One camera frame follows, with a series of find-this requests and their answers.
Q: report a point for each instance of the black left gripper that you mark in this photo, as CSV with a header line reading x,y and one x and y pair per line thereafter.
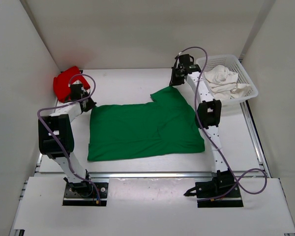
x,y
92,102

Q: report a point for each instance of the green t shirt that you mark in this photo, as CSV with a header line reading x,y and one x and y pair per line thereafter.
x,y
165,125

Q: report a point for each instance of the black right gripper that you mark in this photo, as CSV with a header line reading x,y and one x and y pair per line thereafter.
x,y
174,81

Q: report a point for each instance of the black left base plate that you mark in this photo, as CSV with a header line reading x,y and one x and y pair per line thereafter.
x,y
84,194

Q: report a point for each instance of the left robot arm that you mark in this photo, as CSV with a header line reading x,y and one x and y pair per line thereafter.
x,y
56,137

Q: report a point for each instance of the white cloth in basket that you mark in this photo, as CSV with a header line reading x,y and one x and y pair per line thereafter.
x,y
224,83

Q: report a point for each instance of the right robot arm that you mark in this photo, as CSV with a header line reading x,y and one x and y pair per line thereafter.
x,y
207,108

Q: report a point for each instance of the red t shirt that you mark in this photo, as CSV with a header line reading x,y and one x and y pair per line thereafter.
x,y
61,83

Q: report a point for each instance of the white plastic basket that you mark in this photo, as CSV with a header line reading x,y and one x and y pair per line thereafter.
x,y
233,64

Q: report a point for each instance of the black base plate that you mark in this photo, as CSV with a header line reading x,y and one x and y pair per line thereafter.
x,y
220,192
84,194

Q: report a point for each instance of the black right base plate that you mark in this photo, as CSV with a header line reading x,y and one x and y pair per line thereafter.
x,y
220,192

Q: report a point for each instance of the aluminium rail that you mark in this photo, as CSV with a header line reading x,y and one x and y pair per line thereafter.
x,y
143,174

